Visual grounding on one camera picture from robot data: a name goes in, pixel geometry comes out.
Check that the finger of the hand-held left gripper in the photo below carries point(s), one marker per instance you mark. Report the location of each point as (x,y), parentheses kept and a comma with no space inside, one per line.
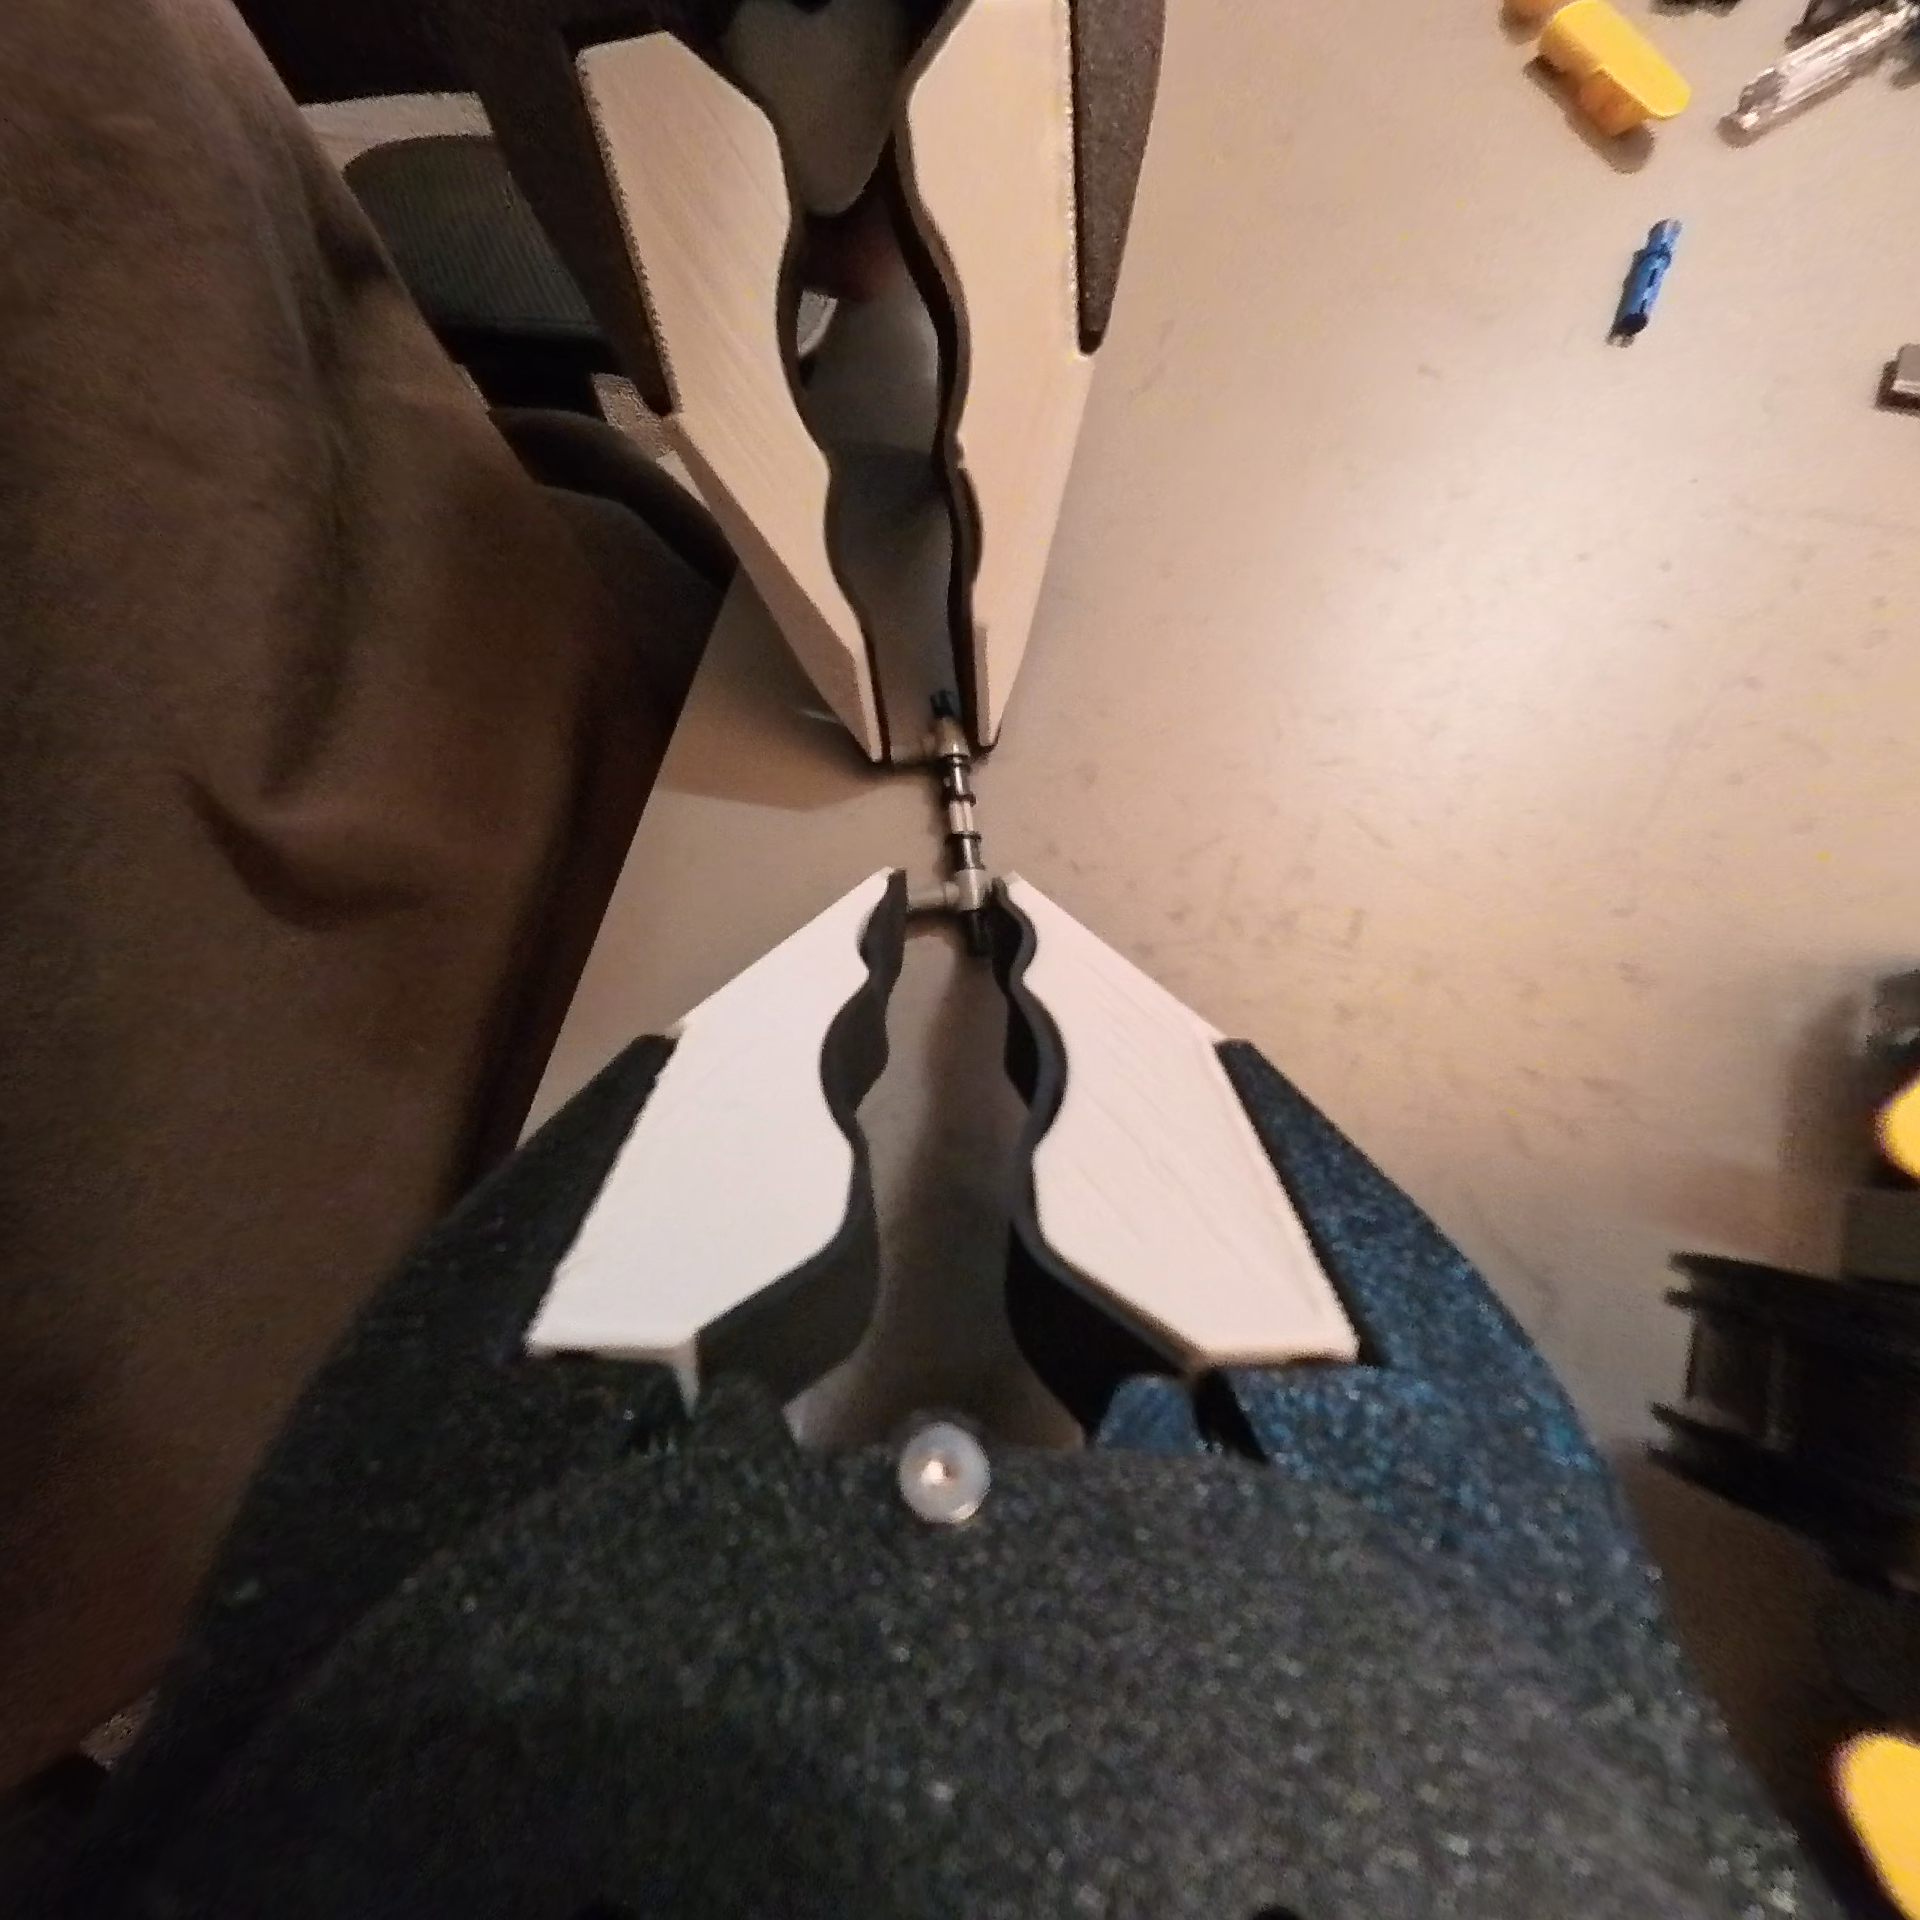
(1019,299)
(705,299)

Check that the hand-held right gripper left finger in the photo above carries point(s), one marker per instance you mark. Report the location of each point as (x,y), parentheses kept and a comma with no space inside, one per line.
(720,1171)

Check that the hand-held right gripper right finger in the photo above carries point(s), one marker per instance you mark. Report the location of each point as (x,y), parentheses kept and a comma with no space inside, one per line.
(1185,1185)

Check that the long grey black axle assembly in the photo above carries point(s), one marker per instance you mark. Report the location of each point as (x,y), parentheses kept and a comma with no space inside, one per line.
(956,795)

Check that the yellow curved toy panel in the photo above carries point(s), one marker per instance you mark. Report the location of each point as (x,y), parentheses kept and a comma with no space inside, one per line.
(1611,59)

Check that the dark grey track link piece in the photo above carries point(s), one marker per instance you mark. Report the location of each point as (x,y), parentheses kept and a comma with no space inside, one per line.
(1903,378)

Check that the blue toy pin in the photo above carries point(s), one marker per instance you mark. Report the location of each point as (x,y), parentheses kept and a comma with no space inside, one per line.
(1642,283)

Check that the yellow black toy tracked vehicle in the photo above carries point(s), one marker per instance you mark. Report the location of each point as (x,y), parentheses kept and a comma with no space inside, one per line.
(1785,1349)

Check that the silver grey toy piece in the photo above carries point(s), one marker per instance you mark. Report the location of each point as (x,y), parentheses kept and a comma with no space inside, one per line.
(1800,82)

